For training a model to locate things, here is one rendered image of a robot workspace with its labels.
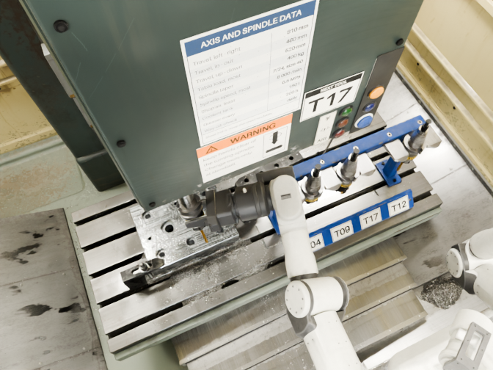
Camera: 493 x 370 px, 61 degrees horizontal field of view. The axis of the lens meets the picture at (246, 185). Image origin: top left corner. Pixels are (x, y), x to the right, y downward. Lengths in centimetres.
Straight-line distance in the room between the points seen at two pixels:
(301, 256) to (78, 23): 73
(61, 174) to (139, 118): 156
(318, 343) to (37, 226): 129
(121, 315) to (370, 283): 86
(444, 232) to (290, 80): 125
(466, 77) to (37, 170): 179
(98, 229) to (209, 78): 109
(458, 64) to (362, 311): 92
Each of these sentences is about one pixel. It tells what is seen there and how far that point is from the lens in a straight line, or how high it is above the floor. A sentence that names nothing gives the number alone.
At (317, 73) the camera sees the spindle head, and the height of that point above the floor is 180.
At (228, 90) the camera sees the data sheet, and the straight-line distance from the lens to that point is 54.
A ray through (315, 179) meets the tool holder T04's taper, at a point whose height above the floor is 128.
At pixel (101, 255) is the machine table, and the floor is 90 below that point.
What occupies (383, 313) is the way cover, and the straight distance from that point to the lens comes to 163.
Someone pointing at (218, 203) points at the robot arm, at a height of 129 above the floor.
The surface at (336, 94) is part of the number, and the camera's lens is 67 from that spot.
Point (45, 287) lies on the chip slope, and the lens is 178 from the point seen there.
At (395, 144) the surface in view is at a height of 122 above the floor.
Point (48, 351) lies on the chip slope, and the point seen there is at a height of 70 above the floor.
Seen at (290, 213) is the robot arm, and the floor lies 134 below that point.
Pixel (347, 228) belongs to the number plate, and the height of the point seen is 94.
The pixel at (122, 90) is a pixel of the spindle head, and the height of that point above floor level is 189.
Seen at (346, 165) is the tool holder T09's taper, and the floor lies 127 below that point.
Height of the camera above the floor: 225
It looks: 63 degrees down
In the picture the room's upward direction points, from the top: 1 degrees counter-clockwise
